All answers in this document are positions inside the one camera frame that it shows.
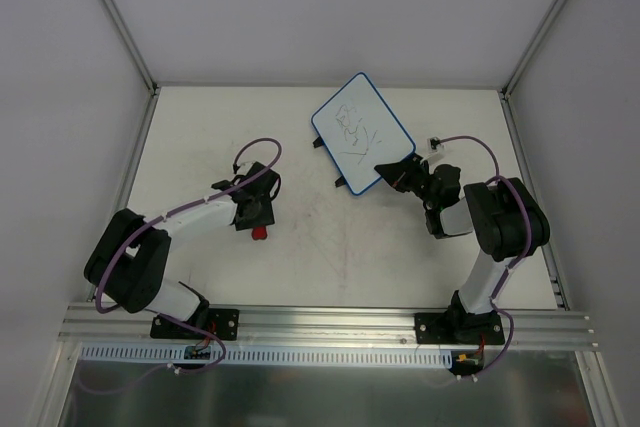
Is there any red whiteboard eraser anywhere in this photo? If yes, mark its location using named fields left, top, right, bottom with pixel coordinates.
left=251, top=226, right=268, bottom=240

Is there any blue framed whiteboard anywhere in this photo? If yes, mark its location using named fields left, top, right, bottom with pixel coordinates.
left=310, top=72, right=416, bottom=196

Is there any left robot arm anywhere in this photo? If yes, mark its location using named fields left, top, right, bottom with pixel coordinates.
left=84, top=162, right=281, bottom=340

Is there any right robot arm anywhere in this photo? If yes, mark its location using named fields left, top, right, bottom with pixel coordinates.
left=375, top=155, right=550, bottom=346

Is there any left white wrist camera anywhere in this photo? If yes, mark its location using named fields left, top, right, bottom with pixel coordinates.
left=233, top=161, right=255, bottom=175

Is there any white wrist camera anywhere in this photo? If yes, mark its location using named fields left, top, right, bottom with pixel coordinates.
left=233, top=161, right=255, bottom=175
left=427, top=137, right=444, bottom=155

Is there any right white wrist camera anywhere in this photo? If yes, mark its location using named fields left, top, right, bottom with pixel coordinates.
left=427, top=137, right=444, bottom=155

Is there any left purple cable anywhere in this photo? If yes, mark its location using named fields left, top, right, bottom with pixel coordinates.
left=77, top=137, right=283, bottom=393

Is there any purple cable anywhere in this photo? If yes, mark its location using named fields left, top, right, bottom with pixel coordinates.
left=424, top=135, right=532, bottom=388
left=77, top=137, right=283, bottom=393

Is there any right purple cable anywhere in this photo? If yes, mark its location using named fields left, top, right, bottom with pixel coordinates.
left=424, top=135, right=532, bottom=388

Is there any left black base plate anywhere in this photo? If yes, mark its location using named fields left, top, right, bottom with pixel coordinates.
left=150, top=307, right=240, bottom=341

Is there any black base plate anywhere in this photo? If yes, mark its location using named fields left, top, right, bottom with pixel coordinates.
left=414, top=311, right=505, bottom=346
left=150, top=307, right=240, bottom=341

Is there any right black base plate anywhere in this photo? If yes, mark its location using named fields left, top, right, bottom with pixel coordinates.
left=414, top=311, right=505, bottom=346

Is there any aluminium mounting rail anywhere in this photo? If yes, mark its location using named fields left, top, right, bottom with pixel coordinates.
left=58, top=302, right=600, bottom=351

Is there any white slotted cable duct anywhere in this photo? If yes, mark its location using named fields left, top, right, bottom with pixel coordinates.
left=79, top=343, right=453, bottom=369

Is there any left aluminium frame post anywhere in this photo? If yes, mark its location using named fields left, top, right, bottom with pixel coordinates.
left=99, top=0, right=158, bottom=95

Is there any aluminium frame post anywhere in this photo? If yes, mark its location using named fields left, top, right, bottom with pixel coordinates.
left=501, top=0, right=569, bottom=99
left=99, top=0, right=158, bottom=95

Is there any right aluminium frame post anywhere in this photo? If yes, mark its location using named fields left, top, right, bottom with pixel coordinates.
left=501, top=0, right=569, bottom=99

